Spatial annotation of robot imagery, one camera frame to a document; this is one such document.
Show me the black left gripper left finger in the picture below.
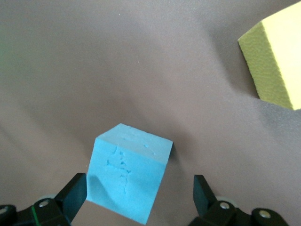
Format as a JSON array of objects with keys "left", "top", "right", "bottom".
[{"left": 0, "top": 173, "right": 88, "bottom": 226}]

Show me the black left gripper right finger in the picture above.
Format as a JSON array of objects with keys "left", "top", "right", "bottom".
[{"left": 188, "top": 174, "right": 291, "bottom": 226}]

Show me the blue foam cube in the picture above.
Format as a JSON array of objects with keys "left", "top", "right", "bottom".
[{"left": 86, "top": 122, "right": 174, "bottom": 225}]

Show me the yellow foam cube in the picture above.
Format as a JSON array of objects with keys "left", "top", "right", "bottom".
[{"left": 237, "top": 3, "right": 301, "bottom": 111}]

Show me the brown paper table cover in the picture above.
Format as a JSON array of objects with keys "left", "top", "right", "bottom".
[{"left": 0, "top": 0, "right": 301, "bottom": 226}]

